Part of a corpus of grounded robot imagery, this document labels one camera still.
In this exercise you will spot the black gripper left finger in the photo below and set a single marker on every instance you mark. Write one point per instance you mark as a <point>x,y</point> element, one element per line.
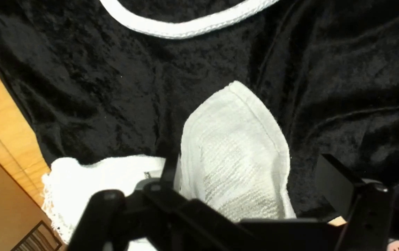
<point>156,213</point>

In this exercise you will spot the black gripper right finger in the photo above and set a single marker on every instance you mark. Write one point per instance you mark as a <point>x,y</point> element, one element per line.
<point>369,207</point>

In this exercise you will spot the cream white towel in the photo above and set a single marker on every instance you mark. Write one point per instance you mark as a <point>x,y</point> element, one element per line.
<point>234,157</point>

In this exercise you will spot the black velvet table cloth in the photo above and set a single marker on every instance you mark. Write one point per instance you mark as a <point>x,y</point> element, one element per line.
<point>329,72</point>

